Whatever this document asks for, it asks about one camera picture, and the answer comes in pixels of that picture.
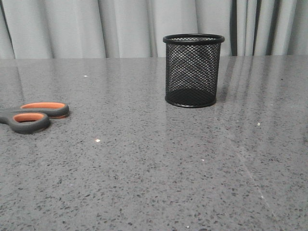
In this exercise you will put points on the black mesh pen bucket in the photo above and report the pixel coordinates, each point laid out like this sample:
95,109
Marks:
192,63

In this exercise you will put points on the grey and orange scissors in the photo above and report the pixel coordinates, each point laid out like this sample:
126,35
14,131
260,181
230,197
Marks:
31,117

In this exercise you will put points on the grey pleated curtain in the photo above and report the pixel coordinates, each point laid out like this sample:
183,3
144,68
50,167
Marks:
37,29

